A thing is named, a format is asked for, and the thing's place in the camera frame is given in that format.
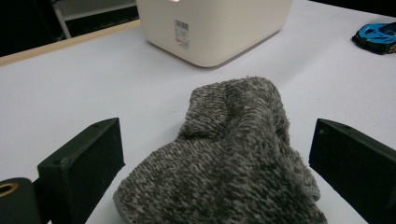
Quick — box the blue and black toy car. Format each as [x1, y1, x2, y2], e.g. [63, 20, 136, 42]
[351, 21, 396, 56]

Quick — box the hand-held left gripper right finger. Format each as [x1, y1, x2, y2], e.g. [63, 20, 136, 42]
[308, 118, 396, 224]

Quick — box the grey fluffy cloth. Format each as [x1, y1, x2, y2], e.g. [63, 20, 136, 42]
[112, 76, 329, 224]

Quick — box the white plastic storage box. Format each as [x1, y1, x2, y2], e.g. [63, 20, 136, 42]
[135, 0, 294, 68]

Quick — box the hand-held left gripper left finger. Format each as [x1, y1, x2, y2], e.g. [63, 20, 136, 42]
[36, 117, 126, 224]

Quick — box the wooden table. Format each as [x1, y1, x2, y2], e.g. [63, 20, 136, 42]
[0, 19, 142, 67]

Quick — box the white metal stand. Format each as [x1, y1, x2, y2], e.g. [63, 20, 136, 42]
[50, 0, 139, 40]

